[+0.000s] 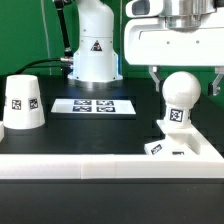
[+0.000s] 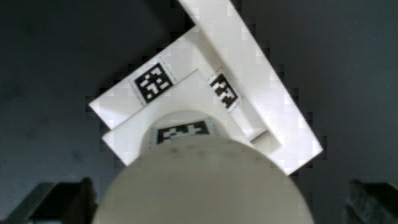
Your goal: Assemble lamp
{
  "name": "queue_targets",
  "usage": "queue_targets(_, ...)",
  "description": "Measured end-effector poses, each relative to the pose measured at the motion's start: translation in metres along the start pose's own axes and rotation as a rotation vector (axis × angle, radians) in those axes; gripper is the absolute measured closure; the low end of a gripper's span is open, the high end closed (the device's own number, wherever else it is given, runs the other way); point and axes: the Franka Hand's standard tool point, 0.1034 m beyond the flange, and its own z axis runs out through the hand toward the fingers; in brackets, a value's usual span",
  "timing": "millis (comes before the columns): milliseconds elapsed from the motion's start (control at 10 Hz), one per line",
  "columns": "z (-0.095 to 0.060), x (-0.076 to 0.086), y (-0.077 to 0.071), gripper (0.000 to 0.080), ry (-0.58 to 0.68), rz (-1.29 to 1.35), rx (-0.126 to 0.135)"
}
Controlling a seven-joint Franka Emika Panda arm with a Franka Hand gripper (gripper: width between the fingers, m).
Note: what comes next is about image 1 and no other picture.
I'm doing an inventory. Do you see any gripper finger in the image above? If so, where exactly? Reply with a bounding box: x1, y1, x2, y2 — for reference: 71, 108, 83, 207
148, 66, 162, 92
208, 66, 224, 96

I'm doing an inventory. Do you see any white fence frame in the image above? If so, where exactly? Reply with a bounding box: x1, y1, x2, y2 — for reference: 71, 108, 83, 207
0, 123, 224, 179

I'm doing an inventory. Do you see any black cable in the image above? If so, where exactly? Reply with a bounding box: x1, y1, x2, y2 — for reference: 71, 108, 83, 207
14, 56, 74, 76

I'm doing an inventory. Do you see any white lamp base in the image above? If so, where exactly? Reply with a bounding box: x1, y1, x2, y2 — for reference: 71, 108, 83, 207
144, 120, 201, 159

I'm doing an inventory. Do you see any black hose on stand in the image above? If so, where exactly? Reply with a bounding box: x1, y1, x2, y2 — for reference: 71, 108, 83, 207
51, 0, 74, 57

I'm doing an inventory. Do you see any white lamp bulb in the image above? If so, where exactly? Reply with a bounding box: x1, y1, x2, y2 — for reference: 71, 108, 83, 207
162, 71, 201, 128

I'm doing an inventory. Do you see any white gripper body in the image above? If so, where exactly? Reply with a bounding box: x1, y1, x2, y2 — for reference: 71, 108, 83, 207
124, 13, 224, 67

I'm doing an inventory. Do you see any white lamp shade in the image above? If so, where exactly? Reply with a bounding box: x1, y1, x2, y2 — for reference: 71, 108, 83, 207
3, 75, 45, 130

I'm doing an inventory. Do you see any white marker sheet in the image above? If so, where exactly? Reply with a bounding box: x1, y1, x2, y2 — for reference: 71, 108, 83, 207
51, 99, 136, 115

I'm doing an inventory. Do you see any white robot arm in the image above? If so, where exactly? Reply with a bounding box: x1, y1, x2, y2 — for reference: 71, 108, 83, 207
68, 0, 224, 95

